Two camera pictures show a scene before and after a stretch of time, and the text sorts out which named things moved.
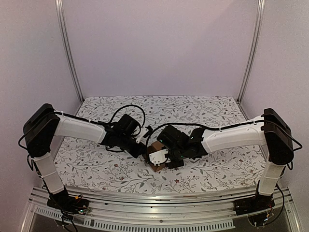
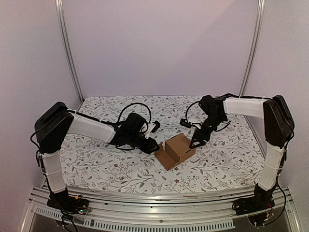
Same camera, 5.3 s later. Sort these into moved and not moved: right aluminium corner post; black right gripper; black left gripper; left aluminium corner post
Moved: black left gripper; black right gripper
Not moved: right aluminium corner post; left aluminium corner post
